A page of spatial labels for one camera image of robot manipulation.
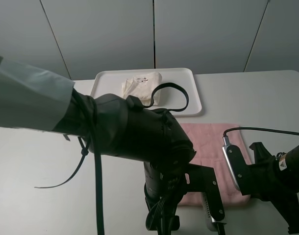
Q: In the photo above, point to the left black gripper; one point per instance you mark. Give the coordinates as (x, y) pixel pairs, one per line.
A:
(163, 192)

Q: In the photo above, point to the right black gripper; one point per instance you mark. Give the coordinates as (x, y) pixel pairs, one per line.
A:
(275, 179)

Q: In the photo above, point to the pink towel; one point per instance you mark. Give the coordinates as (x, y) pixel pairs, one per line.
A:
(207, 142)

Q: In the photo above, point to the cream white towel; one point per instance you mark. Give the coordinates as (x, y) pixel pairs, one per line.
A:
(141, 86)

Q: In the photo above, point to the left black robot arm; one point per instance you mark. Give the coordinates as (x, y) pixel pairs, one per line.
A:
(38, 99)

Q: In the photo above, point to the right grey black robot arm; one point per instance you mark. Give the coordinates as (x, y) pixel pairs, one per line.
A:
(276, 179)

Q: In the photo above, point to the white rectangular plastic tray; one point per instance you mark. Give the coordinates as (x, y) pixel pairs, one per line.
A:
(110, 82)

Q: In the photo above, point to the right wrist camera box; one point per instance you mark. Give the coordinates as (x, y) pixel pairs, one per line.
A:
(239, 170)

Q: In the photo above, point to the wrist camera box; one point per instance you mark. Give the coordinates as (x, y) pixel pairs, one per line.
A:
(202, 179)
(239, 170)

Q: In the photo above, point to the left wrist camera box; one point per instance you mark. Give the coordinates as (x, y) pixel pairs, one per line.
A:
(202, 179)

